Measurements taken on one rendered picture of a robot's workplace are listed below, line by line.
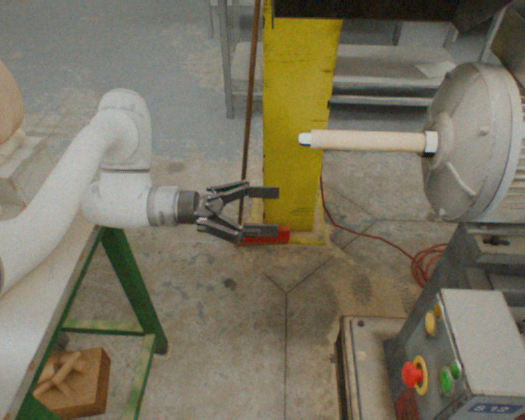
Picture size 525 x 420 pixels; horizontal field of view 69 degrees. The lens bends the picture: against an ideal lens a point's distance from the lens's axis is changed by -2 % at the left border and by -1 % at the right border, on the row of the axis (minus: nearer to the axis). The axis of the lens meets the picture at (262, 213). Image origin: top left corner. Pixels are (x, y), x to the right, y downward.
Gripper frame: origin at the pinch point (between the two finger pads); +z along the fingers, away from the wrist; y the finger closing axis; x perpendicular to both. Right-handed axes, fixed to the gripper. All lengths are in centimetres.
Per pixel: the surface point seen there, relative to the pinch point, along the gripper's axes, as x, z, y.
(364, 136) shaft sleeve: 22.6, 14.4, 9.5
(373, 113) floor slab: -69, 73, -223
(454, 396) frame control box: -0.9, 25.9, 39.4
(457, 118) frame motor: 27.0, 27.2, 11.4
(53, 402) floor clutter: -91, -79, 1
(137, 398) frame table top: -82, -45, 2
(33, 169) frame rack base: 5, -55, -6
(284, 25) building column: 21, 1, -80
